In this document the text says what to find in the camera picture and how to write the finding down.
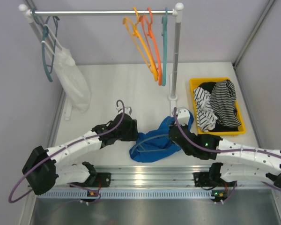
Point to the corner metal profile left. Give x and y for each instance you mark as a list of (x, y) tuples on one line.
[(30, 199)]

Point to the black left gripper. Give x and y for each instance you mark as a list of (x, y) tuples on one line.
[(133, 129)]

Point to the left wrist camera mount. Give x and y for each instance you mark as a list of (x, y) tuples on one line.
[(127, 110)]

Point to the blue tank top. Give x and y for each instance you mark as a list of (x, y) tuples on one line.
[(150, 157)]

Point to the teal hanger with garment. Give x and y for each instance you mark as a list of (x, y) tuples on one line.
[(48, 43)]

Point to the dark blue-grey hanger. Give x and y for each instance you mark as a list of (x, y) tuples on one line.
[(155, 140)]

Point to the white garment on hanger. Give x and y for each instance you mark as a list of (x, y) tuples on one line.
[(71, 79)]

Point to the black garment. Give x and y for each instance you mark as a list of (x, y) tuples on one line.
[(208, 86)]

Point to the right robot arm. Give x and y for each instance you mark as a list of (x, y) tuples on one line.
[(231, 161)]

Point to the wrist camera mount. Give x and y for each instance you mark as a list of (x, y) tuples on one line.
[(127, 110), (183, 116)]

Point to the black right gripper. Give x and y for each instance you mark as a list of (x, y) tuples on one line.
[(185, 125)]

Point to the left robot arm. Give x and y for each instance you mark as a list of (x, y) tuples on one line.
[(46, 168)]

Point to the yellow hanger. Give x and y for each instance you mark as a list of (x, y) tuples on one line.
[(141, 45)]

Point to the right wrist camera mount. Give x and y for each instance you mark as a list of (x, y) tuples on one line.
[(183, 116)]

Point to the corner metal profile right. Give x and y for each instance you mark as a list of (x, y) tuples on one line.
[(253, 33)]

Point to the corner metal profile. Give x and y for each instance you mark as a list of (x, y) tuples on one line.
[(253, 33), (30, 199)]

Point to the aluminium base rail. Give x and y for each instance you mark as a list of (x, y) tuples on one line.
[(189, 182)]

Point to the teal hanger right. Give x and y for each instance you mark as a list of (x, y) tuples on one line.
[(165, 41)]

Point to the orange hanger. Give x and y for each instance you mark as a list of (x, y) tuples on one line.
[(151, 45)]

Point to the silver clothes rack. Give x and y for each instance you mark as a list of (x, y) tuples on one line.
[(176, 12)]

